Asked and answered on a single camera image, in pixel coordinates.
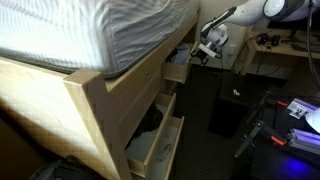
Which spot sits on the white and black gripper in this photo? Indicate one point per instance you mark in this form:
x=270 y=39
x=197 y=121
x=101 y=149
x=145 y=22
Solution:
x=210 y=50

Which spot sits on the wooden drawer with blue cloth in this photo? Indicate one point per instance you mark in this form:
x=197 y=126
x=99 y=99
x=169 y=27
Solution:
x=176 y=71

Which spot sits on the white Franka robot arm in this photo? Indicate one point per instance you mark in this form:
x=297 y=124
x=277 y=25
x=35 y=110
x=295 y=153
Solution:
x=246 y=13

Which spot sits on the light blue cloth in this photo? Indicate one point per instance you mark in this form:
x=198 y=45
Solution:
x=181 y=55

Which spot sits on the black box with white logo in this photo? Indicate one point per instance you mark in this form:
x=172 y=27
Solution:
x=233 y=100

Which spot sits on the black headphones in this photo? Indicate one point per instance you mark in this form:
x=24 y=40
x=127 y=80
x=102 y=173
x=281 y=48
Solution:
x=262 y=39

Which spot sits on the black clamp with orange tip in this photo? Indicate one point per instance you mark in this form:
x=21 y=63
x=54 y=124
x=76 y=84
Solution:
x=266 y=100
x=256 y=131

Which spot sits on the black crumpled cloth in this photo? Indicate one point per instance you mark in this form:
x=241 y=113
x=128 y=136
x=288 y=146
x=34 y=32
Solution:
x=150 y=121

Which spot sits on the light wooden desk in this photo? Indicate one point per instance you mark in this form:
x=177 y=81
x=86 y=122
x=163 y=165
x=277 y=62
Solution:
x=283 y=50

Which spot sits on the shallow wooden drawer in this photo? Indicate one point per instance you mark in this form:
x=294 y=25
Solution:
x=166 y=140

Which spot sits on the black flat screen monitor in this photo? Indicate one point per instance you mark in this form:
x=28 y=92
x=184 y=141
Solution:
x=300 y=26

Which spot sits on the dark flat desk device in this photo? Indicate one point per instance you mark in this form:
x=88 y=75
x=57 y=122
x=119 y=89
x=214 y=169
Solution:
x=305 y=47

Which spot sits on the wooden drawer with grey lining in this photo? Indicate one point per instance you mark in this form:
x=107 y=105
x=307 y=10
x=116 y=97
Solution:
x=138 y=153

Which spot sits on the black robot cart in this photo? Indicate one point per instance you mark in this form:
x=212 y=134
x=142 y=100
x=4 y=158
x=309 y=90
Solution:
x=266 y=166

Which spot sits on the aluminium extrusion bar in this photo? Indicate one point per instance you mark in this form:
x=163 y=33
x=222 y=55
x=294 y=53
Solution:
x=303 y=140

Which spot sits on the mattress with striped grey sheet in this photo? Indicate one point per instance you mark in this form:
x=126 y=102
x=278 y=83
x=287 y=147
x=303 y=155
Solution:
x=66 y=26

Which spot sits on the black backpack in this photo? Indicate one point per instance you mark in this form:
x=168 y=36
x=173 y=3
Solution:
x=63 y=171

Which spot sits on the white wall outlet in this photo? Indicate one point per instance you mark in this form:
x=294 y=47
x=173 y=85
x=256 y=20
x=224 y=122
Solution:
x=231 y=50

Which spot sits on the aluminium bracket plate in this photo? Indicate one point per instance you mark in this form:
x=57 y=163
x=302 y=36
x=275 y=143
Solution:
x=300 y=107

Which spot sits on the light wooden bed frame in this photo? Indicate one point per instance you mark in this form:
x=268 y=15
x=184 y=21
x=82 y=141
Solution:
x=40 y=100

